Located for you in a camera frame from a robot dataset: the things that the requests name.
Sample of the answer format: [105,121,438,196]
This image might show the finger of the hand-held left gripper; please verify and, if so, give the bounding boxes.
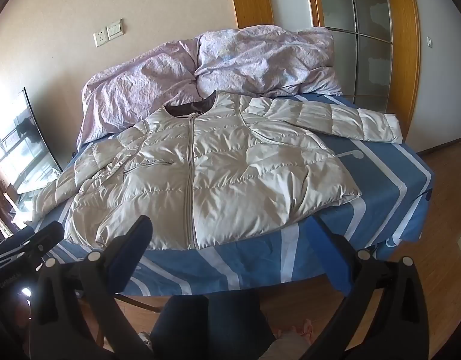
[28,221,65,252]

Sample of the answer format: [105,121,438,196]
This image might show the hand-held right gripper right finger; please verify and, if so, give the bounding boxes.
[302,218,430,360]

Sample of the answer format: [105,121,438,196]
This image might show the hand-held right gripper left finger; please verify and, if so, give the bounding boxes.
[30,215,158,360]

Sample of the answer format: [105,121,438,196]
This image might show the beige puffer jacket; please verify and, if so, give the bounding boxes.
[32,92,404,252]

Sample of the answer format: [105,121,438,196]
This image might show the bed with blue striped sheet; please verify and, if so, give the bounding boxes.
[28,94,435,297]

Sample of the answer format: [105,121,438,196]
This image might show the beige cloth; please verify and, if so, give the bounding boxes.
[258,332,310,360]

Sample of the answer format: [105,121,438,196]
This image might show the person's legs in dark trousers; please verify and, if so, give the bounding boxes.
[150,292,274,360]

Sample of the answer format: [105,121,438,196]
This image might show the pink floral duvet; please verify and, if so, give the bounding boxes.
[77,24,344,151]

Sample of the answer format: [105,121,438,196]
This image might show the wall mirror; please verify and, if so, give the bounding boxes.
[0,87,63,196]

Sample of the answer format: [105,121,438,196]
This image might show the white light switch panel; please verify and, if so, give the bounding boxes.
[106,18,125,41]

